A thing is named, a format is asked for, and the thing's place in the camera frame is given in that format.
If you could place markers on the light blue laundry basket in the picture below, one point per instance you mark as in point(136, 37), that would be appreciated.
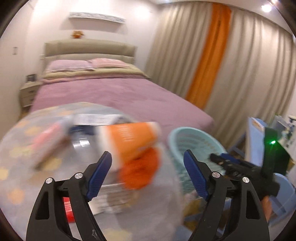
point(202, 146)

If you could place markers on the purple bed cover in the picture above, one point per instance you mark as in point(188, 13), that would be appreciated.
point(139, 98)

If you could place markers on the beige curtain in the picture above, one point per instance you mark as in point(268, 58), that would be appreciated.
point(257, 74)

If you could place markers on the orange curtain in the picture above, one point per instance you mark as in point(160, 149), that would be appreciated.
point(211, 57)

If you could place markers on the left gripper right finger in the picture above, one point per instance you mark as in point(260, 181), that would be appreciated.
point(246, 219)

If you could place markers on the white decorative wall shelf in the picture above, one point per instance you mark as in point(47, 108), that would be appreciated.
point(81, 15)

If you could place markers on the purple pillow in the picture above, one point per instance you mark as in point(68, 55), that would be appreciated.
point(68, 65)

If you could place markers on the pink pillow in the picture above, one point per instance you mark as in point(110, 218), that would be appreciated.
point(108, 63)

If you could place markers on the beige nightstand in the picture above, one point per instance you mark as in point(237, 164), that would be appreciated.
point(28, 92)

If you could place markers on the person's right hand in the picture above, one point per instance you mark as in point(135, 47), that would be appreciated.
point(267, 207)

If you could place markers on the orange plush toy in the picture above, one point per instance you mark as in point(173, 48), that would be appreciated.
point(77, 34)

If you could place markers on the dotted white face mask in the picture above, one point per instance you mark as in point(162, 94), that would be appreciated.
point(112, 199)

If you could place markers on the beige padded headboard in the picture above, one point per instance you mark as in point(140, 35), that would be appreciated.
point(87, 49)

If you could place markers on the large orange paper cup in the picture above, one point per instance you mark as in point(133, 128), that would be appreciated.
point(126, 141)

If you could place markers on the long white toothpaste box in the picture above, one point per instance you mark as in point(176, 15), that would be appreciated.
point(100, 119)

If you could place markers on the clear plastic bottle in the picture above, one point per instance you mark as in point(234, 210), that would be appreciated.
point(85, 148)

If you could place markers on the beige folded blanket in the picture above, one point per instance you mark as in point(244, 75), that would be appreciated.
point(66, 76)

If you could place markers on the small picture frame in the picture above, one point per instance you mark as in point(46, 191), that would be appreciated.
point(31, 78)

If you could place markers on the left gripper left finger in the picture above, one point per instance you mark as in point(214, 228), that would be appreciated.
point(48, 219)

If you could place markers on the pink drink bottle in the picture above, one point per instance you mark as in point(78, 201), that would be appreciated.
point(47, 141)

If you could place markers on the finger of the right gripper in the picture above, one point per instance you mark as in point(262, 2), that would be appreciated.
point(225, 164)
point(232, 159)

